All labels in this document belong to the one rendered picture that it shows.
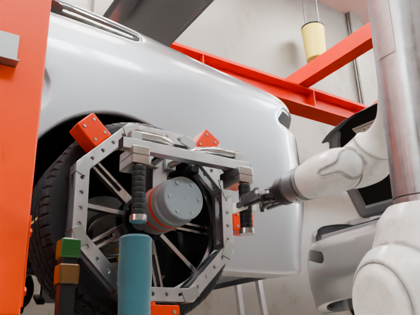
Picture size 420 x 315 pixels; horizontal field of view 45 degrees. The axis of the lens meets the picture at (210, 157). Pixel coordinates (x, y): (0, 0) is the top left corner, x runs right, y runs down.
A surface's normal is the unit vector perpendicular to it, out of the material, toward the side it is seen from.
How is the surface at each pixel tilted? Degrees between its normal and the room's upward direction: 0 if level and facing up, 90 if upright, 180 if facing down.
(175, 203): 90
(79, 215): 90
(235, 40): 90
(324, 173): 109
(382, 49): 93
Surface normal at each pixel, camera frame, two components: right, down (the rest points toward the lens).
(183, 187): 0.54, -0.32
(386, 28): -0.79, -0.14
